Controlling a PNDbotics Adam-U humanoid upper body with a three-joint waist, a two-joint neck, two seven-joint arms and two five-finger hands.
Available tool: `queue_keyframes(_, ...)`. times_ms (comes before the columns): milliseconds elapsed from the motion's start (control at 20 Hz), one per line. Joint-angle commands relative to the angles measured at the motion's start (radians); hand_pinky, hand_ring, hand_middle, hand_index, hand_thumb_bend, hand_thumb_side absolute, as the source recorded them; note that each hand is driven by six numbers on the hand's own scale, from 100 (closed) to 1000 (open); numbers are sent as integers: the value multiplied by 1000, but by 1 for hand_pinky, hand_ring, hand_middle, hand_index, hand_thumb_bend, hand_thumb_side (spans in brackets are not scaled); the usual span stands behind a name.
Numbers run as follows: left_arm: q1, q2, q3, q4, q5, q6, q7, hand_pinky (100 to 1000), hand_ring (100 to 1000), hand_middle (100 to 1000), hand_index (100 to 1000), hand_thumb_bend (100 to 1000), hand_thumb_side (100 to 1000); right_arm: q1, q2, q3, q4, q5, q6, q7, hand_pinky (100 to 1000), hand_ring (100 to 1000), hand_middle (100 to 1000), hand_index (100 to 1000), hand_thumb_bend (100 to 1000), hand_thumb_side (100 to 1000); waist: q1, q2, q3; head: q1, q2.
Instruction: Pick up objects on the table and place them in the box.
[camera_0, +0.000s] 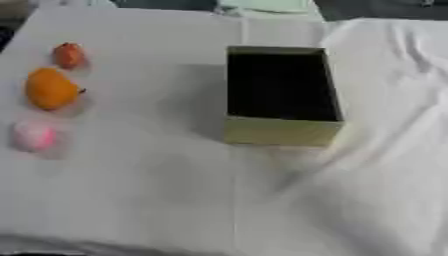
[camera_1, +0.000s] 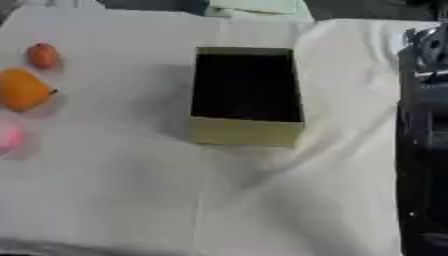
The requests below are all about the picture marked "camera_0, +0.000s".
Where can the tan cardboard box black inside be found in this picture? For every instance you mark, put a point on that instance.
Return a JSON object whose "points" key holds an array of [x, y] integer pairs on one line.
{"points": [[280, 133]]}

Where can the small red toy fruit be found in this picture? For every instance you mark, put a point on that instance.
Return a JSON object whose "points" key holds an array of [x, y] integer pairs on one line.
{"points": [[69, 55]]}

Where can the orange toy mango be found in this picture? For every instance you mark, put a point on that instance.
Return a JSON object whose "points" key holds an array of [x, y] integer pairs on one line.
{"points": [[50, 88]]}

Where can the pink toy peach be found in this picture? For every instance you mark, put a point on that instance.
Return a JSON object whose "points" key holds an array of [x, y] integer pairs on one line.
{"points": [[34, 136]]}

